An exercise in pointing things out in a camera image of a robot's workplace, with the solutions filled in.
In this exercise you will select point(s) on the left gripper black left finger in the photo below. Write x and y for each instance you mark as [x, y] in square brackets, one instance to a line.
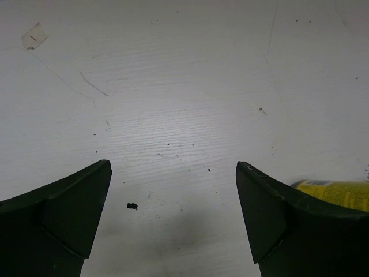
[50, 231]

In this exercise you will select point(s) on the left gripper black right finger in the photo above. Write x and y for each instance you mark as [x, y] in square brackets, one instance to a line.
[294, 234]

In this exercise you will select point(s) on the left small yellow-label bottle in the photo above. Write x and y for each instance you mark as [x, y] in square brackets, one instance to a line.
[348, 194]

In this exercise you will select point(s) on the clear tape piece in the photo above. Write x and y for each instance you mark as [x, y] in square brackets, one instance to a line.
[34, 37]

